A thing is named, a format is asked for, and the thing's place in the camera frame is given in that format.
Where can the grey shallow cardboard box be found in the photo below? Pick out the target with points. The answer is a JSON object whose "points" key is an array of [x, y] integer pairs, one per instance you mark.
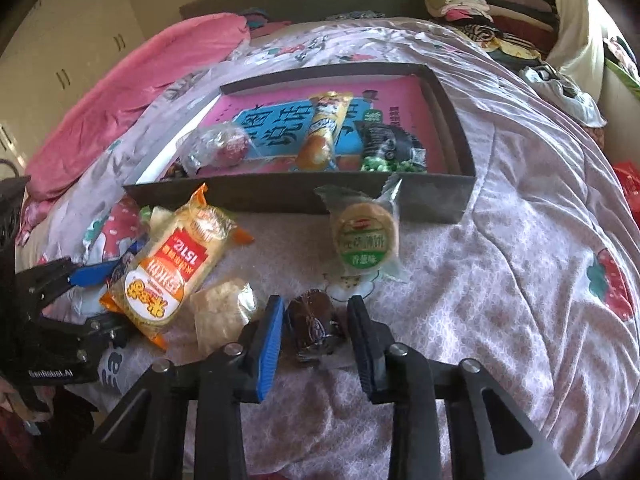
{"points": [[280, 195]]}

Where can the red plastic bag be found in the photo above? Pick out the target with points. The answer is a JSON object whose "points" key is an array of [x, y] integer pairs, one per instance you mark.
{"points": [[629, 185]]}

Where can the pink quilt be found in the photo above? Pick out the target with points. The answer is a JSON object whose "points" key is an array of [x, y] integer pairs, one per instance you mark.
{"points": [[130, 90]]}

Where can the cream wardrobe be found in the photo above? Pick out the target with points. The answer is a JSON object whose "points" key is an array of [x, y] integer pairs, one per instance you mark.
{"points": [[70, 45]]}

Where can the green peas packet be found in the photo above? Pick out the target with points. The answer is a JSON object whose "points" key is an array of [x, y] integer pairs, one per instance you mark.
{"points": [[395, 152]]}

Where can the clear packet with red snack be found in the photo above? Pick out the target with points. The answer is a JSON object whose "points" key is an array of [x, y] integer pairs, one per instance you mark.
{"points": [[220, 145]]}

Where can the pink book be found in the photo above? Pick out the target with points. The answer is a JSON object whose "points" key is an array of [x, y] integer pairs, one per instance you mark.
{"points": [[400, 105]]}

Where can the strawberry printed blanket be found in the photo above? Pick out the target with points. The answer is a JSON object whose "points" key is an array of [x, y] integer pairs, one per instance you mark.
{"points": [[530, 270]]}

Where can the dark chocolate cake packet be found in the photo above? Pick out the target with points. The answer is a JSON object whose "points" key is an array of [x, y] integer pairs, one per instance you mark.
{"points": [[312, 325]]}

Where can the yellow cone snack packet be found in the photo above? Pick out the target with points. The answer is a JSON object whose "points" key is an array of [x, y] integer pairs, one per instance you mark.
{"points": [[320, 135]]}

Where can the round biscuit packet green label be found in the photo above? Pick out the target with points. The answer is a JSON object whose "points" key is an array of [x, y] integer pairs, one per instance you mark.
{"points": [[365, 232]]}

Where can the clothes heap on windowsill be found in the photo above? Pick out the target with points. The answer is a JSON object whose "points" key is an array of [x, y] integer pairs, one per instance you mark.
{"points": [[622, 60]]}

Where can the cream curtain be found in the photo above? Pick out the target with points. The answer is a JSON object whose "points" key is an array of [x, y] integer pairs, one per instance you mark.
{"points": [[575, 20]]}

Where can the blue snack bar packet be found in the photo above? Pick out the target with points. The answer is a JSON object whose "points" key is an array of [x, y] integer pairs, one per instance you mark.
{"points": [[131, 250]]}

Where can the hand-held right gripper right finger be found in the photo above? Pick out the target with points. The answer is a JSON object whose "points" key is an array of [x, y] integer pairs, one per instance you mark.
{"points": [[367, 350]]}

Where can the pile of folded clothes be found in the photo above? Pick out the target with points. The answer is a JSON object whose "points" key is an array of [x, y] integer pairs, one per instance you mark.
{"points": [[480, 5]]}

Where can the orange rice cracker packet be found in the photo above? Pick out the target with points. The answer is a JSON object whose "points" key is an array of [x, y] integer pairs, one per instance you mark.
{"points": [[170, 270]]}

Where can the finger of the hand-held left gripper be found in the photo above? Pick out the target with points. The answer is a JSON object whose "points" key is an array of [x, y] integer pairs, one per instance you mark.
{"points": [[107, 335], [95, 274]]}

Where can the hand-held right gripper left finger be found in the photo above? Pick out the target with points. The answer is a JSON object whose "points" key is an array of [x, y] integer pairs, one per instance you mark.
{"points": [[260, 350]]}

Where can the clear pale cracker packet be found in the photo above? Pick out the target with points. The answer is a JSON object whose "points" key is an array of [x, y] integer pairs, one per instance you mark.
{"points": [[222, 310]]}

